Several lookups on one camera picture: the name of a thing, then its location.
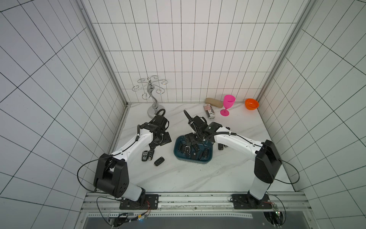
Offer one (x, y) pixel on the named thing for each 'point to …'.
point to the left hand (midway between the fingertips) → (161, 145)
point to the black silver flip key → (150, 154)
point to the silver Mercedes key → (189, 150)
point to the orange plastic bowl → (251, 104)
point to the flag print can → (209, 110)
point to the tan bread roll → (214, 102)
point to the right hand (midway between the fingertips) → (192, 134)
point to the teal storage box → (201, 152)
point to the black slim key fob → (228, 128)
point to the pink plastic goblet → (228, 100)
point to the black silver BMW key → (145, 155)
